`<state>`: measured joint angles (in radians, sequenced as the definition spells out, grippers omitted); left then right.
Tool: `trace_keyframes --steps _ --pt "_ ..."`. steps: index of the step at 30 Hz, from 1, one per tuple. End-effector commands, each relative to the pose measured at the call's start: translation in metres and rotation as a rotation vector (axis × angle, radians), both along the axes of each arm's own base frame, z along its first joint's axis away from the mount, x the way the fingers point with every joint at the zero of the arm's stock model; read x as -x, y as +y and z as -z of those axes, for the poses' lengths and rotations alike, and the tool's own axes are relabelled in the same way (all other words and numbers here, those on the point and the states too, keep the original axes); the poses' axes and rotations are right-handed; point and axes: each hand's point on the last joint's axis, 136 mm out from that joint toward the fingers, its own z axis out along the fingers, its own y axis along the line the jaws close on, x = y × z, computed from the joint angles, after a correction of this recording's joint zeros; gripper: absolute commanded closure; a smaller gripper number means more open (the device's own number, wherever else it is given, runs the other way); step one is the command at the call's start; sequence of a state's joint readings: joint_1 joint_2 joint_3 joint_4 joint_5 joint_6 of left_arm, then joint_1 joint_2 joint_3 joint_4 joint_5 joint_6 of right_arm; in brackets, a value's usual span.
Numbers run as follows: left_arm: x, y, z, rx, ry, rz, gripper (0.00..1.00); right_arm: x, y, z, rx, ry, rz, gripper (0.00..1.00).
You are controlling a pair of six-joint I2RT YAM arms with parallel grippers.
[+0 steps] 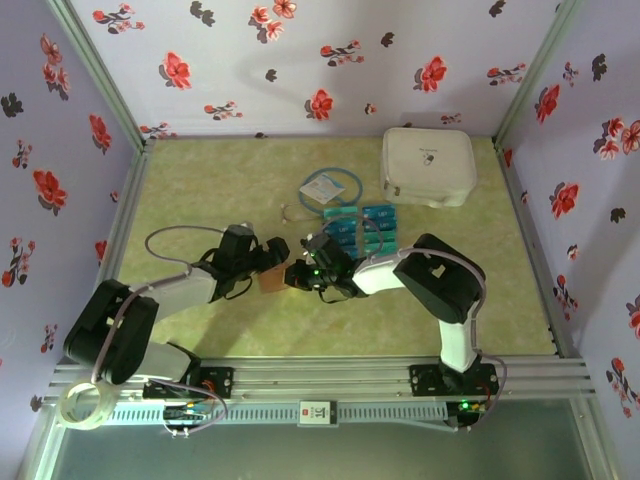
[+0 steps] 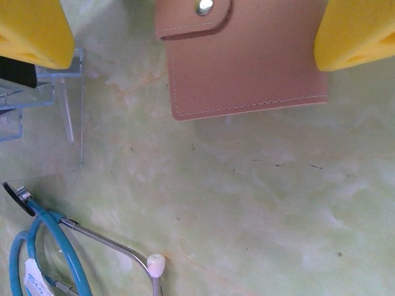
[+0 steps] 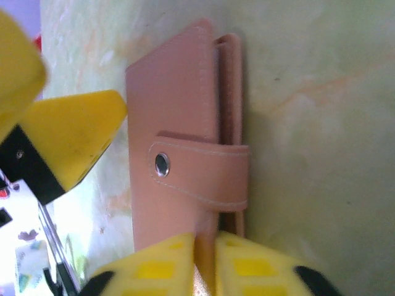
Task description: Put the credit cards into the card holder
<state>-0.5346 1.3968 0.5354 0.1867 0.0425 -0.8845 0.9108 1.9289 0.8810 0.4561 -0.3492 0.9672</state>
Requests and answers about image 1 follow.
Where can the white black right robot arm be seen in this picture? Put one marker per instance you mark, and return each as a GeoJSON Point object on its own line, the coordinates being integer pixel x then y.
{"type": "Point", "coordinates": [385, 272]}

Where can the aluminium frame leg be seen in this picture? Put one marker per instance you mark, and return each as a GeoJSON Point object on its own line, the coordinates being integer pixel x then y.
{"type": "Point", "coordinates": [37, 460]}
{"type": "Point", "coordinates": [595, 440]}

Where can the white red label card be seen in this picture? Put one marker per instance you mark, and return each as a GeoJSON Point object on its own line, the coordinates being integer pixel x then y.
{"type": "Point", "coordinates": [317, 412]}

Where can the white blue paper packet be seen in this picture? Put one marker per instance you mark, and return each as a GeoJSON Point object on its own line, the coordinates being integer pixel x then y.
{"type": "Point", "coordinates": [320, 187]}

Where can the brown card holder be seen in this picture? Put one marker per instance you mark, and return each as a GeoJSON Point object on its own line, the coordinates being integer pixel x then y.
{"type": "Point", "coordinates": [272, 282]}

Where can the blue wipe packets group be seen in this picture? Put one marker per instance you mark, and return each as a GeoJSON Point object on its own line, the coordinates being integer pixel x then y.
{"type": "Point", "coordinates": [342, 229]}

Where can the aluminium side rail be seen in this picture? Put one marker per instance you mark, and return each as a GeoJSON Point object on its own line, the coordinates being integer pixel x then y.
{"type": "Point", "coordinates": [127, 200]}
{"type": "Point", "coordinates": [536, 250]}

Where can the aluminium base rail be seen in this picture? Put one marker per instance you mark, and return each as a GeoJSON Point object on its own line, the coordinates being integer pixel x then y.
{"type": "Point", "coordinates": [320, 380]}

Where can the clear tape roll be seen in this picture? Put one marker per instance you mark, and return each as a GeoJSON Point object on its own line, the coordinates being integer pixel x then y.
{"type": "Point", "coordinates": [82, 425]}

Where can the small circuit board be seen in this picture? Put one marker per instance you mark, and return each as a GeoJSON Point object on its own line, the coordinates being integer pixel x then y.
{"type": "Point", "coordinates": [187, 413]}
{"type": "Point", "coordinates": [470, 407]}

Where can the aluminium corner post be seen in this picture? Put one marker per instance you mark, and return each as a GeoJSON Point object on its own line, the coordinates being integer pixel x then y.
{"type": "Point", "coordinates": [103, 75]}
{"type": "Point", "coordinates": [533, 75]}

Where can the white zip pouch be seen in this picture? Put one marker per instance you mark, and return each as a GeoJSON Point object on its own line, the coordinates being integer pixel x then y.
{"type": "Point", "coordinates": [430, 165]}

